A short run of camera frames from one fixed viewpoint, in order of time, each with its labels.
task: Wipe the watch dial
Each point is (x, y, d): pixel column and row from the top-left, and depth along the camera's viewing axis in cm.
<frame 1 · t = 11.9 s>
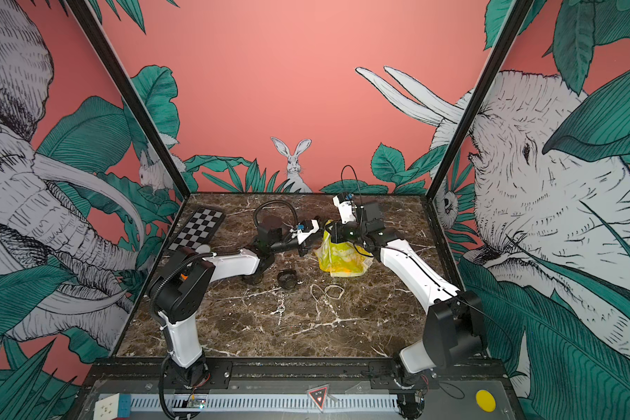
left hand: (326, 230, 85), fingers closed
right hand: (324, 223, 82), fingers closed
yellow green patterned towel: (340, 259, 92), point 8 cm above the table
black white checkerboard: (199, 229, 106), point 3 cm above the table

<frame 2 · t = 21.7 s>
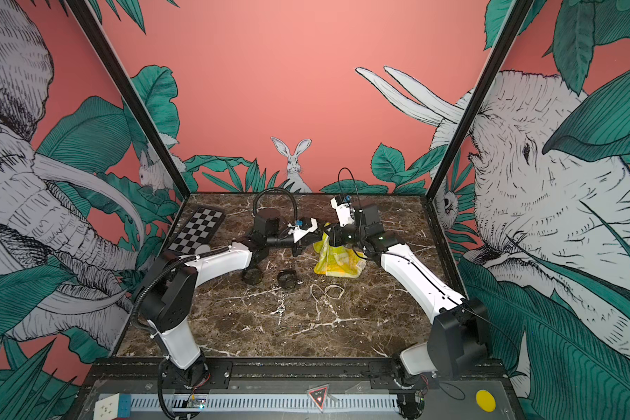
left hand: (322, 233, 84), fingers closed
right hand: (322, 225, 80), fingers closed
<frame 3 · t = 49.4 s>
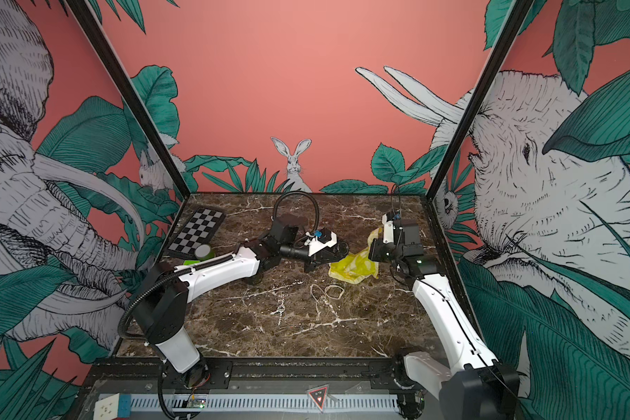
left hand: (338, 254, 77), fingers closed
right hand: (370, 238, 80), fingers closed
yellow green patterned towel: (357, 267, 87), point 11 cm above the table
the other named things where they were.

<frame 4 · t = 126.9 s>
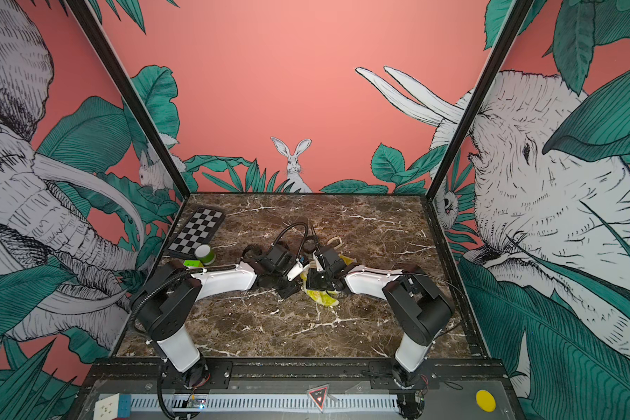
left hand: (298, 281, 92), fingers open
right hand: (303, 279, 90), fingers closed
yellow green patterned towel: (323, 297, 90), point 2 cm above the table
the other named things where they were.

